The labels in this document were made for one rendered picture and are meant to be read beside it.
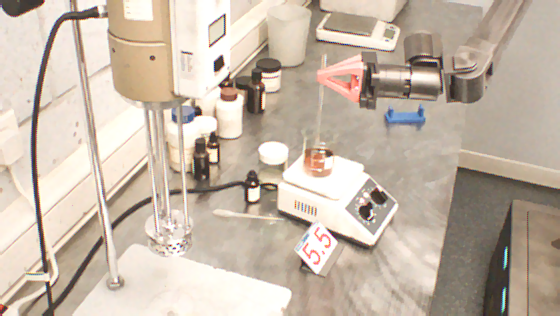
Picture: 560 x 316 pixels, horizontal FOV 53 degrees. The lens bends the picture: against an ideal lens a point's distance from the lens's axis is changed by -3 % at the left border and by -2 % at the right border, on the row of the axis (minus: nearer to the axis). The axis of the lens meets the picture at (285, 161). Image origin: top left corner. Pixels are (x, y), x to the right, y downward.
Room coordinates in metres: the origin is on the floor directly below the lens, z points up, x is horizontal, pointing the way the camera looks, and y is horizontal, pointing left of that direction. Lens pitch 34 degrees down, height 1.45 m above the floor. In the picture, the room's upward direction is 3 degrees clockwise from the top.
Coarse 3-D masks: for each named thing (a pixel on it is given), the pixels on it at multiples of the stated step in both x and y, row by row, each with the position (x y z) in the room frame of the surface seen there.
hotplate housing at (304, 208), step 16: (368, 176) 0.91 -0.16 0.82; (288, 192) 0.85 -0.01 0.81; (304, 192) 0.84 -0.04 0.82; (352, 192) 0.86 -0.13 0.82; (288, 208) 0.85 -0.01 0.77; (304, 208) 0.84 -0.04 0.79; (320, 208) 0.82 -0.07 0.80; (336, 208) 0.81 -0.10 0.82; (336, 224) 0.81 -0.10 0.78; (352, 224) 0.79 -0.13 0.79; (384, 224) 0.82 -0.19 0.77; (352, 240) 0.79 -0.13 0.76; (368, 240) 0.78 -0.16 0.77
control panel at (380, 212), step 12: (372, 180) 0.91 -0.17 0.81; (360, 192) 0.86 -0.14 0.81; (384, 192) 0.89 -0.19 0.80; (348, 204) 0.82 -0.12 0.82; (360, 204) 0.83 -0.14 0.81; (372, 204) 0.85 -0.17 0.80; (384, 204) 0.86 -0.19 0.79; (360, 216) 0.81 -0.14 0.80; (384, 216) 0.83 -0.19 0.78; (372, 228) 0.79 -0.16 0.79
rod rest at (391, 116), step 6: (390, 108) 1.27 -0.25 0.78; (420, 108) 1.28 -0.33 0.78; (384, 114) 1.28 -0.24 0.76; (390, 114) 1.26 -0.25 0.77; (396, 114) 1.27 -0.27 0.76; (402, 114) 1.28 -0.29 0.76; (408, 114) 1.28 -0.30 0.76; (414, 114) 1.28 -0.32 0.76; (420, 114) 1.27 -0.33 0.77; (390, 120) 1.25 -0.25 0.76; (396, 120) 1.25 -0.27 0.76; (402, 120) 1.25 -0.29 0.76; (408, 120) 1.26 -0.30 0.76; (414, 120) 1.26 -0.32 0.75; (420, 120) 1.26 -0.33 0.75
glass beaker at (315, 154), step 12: (312, 132) 0.91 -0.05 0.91; (324, 132) 0.92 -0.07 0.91; (336, 132) 0.90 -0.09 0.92; (312, 144) 0.86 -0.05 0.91; (324, 144) 0.86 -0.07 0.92; (336, 144) 0.88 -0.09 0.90; (312, 156) 0.86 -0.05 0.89; (324, 156) 0.86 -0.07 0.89; (312, 168) 0.86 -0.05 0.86; (324, 168) 0.86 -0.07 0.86
